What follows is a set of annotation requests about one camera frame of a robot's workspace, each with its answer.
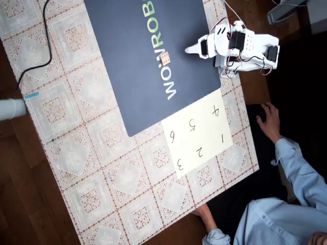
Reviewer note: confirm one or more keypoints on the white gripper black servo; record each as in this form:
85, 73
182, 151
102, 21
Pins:
202, 46

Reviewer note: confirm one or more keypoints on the small wooden die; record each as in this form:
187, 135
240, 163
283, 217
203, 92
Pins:
165, 58

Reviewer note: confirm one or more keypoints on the white robot arm with base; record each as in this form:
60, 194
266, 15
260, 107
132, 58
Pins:
255, 43

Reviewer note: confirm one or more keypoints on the left forearm light blue sleeve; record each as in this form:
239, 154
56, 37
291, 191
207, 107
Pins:
217, 238

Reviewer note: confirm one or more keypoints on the right forearm light blue sleeve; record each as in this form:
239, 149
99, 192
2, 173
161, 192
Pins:
299, 173

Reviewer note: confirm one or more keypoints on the person's right hand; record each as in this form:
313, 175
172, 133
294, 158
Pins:
270, 122

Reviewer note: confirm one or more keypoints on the person's left hand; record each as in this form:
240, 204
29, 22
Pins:
205, 215

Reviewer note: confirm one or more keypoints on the dark blue WOWROBO mat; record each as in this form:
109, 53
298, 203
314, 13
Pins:
132, 63

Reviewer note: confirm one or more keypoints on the cream paper with handwritten numbers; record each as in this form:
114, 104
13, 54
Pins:
204, 137

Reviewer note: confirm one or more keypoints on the grey flat stand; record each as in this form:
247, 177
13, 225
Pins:
281, 12

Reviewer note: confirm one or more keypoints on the light grey box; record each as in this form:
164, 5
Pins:
318, 18

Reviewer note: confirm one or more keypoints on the white lace tablecloth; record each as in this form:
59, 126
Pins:
76, 153

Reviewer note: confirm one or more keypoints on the blue tape strip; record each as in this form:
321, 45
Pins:
32, 96

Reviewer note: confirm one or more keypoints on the person in light blue shirt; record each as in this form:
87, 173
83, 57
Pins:
276, 224

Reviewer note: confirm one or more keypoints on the white cylinder pole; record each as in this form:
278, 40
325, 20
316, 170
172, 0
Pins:
11, 109

